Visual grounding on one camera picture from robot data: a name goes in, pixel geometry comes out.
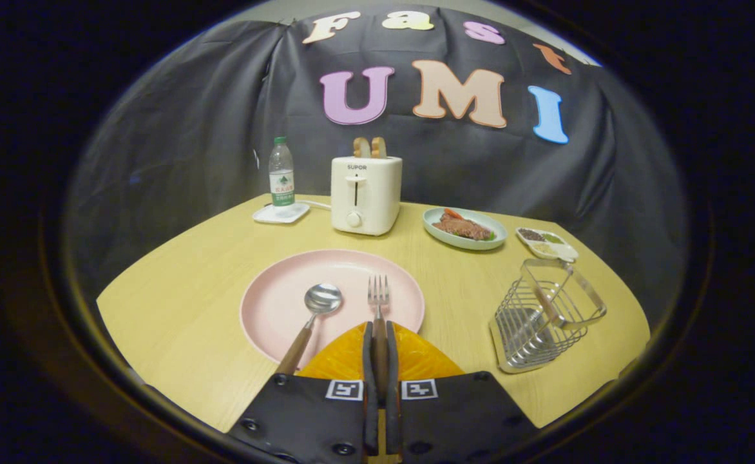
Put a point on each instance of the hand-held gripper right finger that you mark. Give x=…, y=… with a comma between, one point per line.
x=392, y=361

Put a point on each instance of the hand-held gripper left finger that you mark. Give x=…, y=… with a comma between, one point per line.
x=369, y=361

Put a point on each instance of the pink round plate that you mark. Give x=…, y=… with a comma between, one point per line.
x=281, y=303

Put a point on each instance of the green plate of food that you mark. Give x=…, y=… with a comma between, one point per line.
x=464, y=229

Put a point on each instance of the white toaster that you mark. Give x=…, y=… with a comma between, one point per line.
x=377, y=193

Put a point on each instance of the white square coaster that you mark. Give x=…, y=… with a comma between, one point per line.
x=281, y=213

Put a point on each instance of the white divided condiment dish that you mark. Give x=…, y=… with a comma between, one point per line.
x=547, y=244

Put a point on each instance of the clear plastic water bottle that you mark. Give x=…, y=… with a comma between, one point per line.
x=281, y=174

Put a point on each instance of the black backdrop cloth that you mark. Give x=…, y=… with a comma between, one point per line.
x=480, y=167

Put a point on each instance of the bread slice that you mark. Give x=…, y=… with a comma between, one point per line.
x=379, y=147
x=361, y=147

